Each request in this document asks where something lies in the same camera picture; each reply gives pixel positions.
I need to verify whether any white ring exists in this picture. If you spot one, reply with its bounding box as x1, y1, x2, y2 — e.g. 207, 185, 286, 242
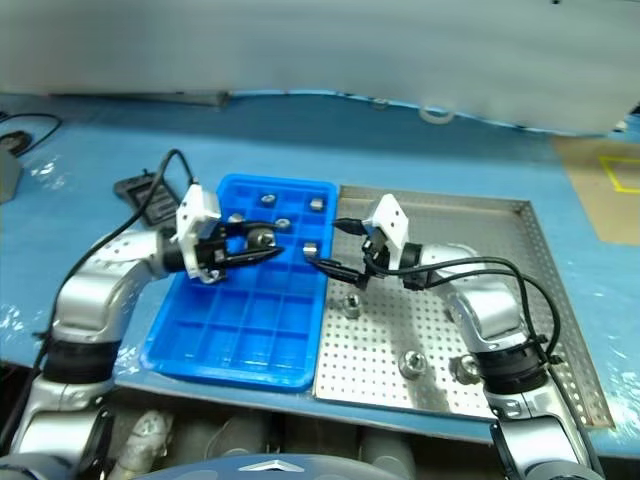
418, 105, 455, 125

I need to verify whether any grey rounded cylinder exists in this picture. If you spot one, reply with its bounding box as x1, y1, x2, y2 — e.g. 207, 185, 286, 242
172, 414, 271, 459
359, 432, 419, 476

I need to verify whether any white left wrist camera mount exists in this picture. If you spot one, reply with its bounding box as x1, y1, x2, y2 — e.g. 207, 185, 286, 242
169, 184, 222, 281

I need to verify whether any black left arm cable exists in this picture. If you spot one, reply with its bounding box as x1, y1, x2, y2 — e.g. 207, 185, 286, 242
0, 148, 201, 431

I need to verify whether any silver rounded robot part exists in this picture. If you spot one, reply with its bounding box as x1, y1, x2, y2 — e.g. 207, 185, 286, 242
107, 409, 174, 480

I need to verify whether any blue-grey robot torso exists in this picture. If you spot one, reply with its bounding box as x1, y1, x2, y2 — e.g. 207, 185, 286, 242
149, 452, 426, 480

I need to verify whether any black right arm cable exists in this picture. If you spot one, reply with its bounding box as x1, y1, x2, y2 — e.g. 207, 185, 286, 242
387, 256, 564, 371

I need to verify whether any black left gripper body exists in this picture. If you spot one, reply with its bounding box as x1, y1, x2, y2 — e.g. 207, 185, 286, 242
197, 222, 231, 286

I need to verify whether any black flat device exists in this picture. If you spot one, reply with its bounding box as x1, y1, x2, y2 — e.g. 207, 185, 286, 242
113, 169, 184, 229

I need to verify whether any blue compartment tray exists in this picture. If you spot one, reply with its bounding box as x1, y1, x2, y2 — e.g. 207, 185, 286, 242
139, 173, 337, 392

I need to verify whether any brown cardboard sheet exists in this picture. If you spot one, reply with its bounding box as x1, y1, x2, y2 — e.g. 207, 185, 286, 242
549, 135, 640, 246

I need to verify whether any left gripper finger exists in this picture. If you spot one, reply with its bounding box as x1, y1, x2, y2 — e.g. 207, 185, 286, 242
224, 221, 276, 237
224, 247, 286, 270

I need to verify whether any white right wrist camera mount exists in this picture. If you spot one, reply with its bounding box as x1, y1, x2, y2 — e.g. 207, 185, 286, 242
360, 193, 410, 276

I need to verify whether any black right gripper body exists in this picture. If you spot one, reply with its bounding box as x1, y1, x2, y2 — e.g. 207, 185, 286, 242
360, 227, 392, 291

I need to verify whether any perforated steel tray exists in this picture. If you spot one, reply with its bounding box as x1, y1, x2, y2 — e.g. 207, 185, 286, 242
312, 184, 614, 430

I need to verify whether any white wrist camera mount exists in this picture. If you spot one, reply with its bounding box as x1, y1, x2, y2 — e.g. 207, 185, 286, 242
169, 184, 222, 281
360, 193, 410, 276

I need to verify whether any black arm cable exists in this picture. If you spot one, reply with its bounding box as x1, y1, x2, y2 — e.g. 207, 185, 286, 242
387, 256, 564, 371
0, 148, 201, 431

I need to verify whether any small black oval device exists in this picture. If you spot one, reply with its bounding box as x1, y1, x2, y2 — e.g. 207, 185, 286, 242
0, 130, 32, 154

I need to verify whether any thin black cable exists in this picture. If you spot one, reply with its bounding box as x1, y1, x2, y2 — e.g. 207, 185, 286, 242
0, 112, 64, 154

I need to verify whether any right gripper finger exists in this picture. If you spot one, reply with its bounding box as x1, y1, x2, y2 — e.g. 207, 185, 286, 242
334, 217, 369, 238
304, 256, 369, 290

